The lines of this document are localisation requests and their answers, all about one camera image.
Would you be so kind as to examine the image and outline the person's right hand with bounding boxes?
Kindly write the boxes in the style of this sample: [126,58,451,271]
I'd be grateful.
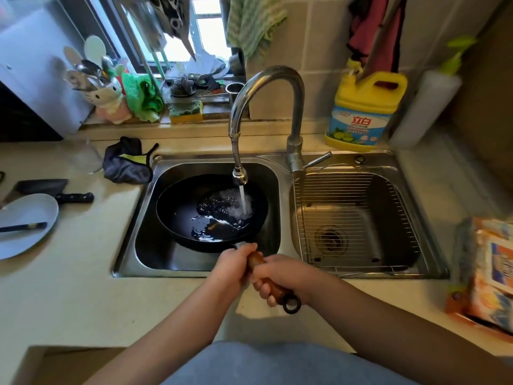
[250,254,324,309]

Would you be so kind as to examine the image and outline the person's left hand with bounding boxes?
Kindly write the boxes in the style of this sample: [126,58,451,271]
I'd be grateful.
[208,242,259,297]

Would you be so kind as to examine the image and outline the black wok wooden handle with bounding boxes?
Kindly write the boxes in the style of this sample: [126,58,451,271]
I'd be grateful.
[155,173,302,315]

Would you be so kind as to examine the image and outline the person's right forearm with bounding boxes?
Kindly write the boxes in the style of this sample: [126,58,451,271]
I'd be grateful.
[310,272,513,385]

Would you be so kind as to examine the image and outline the person's left forearm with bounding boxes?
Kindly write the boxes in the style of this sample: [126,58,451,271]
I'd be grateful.
[84,276,241,385]

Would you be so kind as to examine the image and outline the stainless steel double sink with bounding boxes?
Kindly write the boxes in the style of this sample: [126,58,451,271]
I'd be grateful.
[112,151,450,280]

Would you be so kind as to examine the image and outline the grey shirt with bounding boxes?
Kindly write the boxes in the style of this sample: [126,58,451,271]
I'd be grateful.
[161,341,418,385]

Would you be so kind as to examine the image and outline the chrome gooseneck faucet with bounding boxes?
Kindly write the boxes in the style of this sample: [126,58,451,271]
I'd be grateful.
[227,65,334,186]

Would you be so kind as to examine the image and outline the dark grey cloth yellow trim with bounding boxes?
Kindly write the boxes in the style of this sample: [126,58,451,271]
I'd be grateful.
[102,136,160,186]

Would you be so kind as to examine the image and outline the yellow green sponge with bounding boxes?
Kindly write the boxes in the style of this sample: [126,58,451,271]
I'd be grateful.
[168,99,205,125]

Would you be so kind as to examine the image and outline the steel cup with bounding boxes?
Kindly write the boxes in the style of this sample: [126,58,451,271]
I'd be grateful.
[224,81,246,108]

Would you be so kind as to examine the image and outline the clear drinking glass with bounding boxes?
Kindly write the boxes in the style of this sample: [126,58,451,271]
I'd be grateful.
[65,138,105,175]

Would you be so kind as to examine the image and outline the steel wool scrubber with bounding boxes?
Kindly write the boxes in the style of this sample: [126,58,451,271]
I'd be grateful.
[169,75,198,98]

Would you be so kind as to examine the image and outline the colourful snack packets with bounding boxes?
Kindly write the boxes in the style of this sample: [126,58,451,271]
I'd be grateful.
[444,215,513,344]

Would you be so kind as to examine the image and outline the bright green cloth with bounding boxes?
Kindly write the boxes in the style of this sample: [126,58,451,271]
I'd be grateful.
[121,72,165,125]

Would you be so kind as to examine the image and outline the yellow detergent jug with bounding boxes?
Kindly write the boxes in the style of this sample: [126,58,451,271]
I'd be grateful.
[323,58,409,153]

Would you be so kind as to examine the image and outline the pale blue plate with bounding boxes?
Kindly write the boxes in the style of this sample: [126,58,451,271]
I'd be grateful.
[0,192,60,261]

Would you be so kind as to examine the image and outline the dark hanging cup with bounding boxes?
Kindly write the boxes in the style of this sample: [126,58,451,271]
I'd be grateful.
[229,47,246,78]

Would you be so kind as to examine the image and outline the white plastic bag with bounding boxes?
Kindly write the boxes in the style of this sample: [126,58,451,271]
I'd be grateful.
[165,51,228,84]

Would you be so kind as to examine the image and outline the cat-shaped utensil holder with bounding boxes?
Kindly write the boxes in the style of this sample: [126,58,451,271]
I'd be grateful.
[82,75,134,126]

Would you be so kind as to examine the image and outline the dark chopsticks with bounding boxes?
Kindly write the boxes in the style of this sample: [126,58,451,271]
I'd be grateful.
[0,221,49,234]

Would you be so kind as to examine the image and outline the white spray bottle green top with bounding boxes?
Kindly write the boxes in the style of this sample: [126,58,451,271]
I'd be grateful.
[387,35,478,150]

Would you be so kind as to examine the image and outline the window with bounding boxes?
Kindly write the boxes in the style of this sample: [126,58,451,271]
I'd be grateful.
[86,0,234,75]

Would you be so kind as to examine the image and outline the bunch of metal spoons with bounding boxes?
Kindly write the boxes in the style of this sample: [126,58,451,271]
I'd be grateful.
[65,55,123,93]

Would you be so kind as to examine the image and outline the green striped towel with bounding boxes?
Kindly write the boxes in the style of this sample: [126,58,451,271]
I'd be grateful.
[226,0,289,61]

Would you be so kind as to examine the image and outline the hanging scissors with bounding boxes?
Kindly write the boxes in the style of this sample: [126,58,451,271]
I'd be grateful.
[145,0,198,63]

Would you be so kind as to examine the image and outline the maroon hanging cloth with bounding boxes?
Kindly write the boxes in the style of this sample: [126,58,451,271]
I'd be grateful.
[346,0,408,78]

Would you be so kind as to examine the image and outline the large white rice paddle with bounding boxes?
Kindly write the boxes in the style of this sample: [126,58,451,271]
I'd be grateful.
[83,34,108,70]

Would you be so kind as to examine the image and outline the small white rice paddle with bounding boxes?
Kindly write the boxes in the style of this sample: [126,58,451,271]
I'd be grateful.
[63,45,84,67]

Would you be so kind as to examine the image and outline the white black microwave oven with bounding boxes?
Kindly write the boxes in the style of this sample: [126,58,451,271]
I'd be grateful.
[0,0,96,143]

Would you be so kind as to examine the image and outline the steel wire sink rack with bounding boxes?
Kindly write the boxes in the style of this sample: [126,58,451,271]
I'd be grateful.
[291,171,422,274]

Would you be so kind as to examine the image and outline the cleaver black handle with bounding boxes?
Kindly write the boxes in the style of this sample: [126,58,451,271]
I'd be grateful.
[13,178,95,205]

